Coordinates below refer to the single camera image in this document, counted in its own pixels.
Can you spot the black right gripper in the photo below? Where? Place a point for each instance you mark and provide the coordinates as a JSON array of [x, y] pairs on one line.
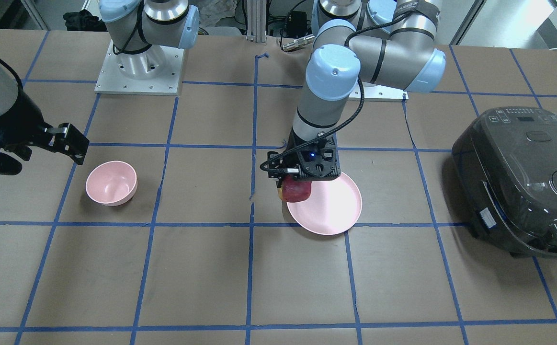
[[25, 125]]

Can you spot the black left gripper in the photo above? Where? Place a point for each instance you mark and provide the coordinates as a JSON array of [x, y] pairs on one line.
[[273, 157]]

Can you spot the red apple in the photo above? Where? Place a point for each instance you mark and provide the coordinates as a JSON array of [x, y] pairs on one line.
[[294, 191]]

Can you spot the pink bowl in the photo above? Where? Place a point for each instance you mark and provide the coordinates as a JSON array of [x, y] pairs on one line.
[[113, 183]]

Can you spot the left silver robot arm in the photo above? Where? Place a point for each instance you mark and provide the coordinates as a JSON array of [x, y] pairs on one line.
[[379, 42]]

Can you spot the pink plate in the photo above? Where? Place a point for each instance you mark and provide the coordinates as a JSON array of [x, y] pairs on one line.
[[333, 207]]

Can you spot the black rice cooker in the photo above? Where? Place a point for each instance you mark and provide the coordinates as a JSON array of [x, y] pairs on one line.
[[506, 163]]

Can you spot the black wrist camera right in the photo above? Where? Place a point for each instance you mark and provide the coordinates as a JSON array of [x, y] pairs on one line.
[[68, 140]]

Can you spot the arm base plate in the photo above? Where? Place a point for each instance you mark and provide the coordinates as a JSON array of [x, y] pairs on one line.
[[380, 93], [157, 71]]

